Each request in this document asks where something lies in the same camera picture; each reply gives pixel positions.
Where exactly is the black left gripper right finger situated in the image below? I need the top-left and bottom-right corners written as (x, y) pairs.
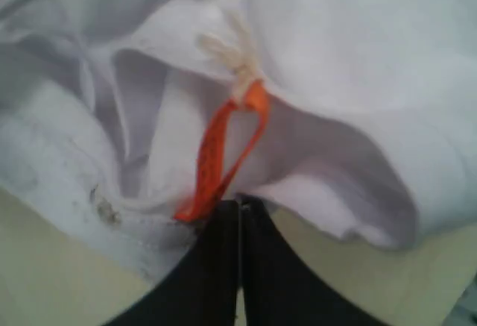
top-left (238, 195), bottom-right (382, 326)

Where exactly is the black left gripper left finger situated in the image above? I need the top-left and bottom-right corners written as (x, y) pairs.
top-left (107, 201), bottom-right (239, 326)

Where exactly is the white t-shirt with red lettering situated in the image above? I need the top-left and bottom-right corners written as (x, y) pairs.
top-left (1, 0), bottom-right (476, 280)

